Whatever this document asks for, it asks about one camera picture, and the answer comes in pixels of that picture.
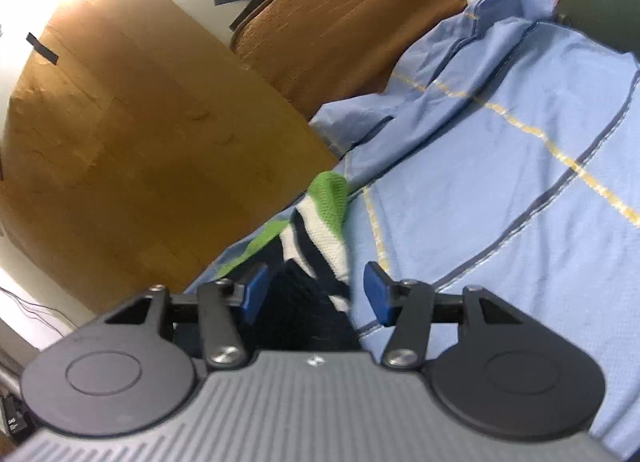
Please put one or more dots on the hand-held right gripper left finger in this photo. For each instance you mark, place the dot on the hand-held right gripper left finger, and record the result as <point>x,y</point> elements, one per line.
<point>254,292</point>

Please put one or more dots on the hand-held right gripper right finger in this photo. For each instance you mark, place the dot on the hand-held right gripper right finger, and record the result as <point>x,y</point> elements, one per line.
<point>377,292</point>

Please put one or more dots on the green white navy striped garment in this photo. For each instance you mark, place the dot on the green white navy striped garment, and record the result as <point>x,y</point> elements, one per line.
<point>320,224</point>

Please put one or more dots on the blue checked bedsheet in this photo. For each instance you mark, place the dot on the blue checked bedsheet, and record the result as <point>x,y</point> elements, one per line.
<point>500,192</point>

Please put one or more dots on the brown padded mat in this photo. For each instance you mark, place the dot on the brown padded mat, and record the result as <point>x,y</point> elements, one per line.
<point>340,22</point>

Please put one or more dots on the black box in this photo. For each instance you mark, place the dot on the black box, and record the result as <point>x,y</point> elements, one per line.
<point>11,424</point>

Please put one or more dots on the wood pattern wall panel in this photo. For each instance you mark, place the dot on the wood pattern wall panel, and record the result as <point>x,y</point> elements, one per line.
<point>125,142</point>

